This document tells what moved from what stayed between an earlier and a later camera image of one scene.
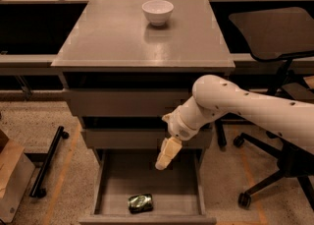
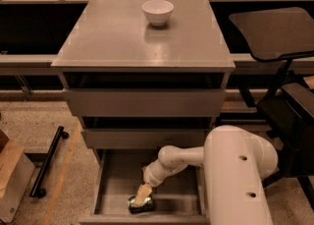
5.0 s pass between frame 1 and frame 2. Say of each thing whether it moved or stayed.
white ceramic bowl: stayed
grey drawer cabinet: stayed
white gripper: moved
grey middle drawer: stayed
